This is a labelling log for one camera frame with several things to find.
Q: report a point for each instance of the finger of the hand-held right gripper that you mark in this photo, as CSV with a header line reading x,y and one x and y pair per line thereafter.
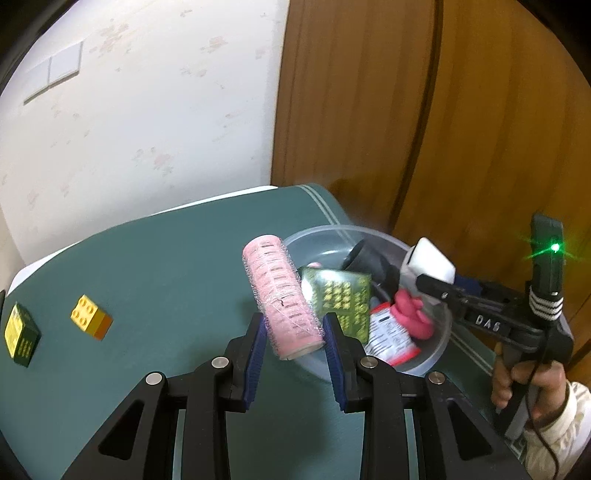
x,y
485,318
498,297

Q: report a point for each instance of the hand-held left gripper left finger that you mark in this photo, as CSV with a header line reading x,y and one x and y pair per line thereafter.
x,y
256,364

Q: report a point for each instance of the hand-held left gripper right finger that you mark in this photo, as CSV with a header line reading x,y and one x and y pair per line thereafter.
x,y
332,364

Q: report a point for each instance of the red and white snack packet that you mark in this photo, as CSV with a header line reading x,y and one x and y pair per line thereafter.
x,y
388,332

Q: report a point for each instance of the large green printed box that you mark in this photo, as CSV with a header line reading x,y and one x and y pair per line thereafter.
x,y
341,295

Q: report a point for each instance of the pink twisted foam rod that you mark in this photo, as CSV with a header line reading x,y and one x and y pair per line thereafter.
x,y
413,318

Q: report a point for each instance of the large pink hair roller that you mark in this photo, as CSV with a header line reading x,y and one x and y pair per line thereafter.
x,y
281,295

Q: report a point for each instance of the white sponge block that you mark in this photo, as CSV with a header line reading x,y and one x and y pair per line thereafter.
x,y
431,261

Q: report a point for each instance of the black cylinder object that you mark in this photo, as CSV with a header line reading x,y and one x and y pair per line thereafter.
x,y
369,263

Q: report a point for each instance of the clear plastic bowl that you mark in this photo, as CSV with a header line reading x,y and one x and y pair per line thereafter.
x,y
304,249

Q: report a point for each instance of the person's right forearm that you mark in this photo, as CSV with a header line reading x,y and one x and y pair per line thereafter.
x,y
568,438

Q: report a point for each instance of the person's right hand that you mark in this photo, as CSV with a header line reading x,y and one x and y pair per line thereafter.
x,y
549,387

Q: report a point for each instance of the teal table cover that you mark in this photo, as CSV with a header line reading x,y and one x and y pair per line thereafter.
x,y
161,258

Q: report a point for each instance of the yellow toy brick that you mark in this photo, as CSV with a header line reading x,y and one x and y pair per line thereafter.
x,y
87,314

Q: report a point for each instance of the small green printed box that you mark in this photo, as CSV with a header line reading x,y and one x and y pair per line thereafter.
x,y
21,332

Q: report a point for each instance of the wooden door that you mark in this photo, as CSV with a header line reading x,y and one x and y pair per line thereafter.
x,y
369,92

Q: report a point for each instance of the white wall switch plate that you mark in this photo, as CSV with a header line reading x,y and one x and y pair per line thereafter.
x,y
64,64

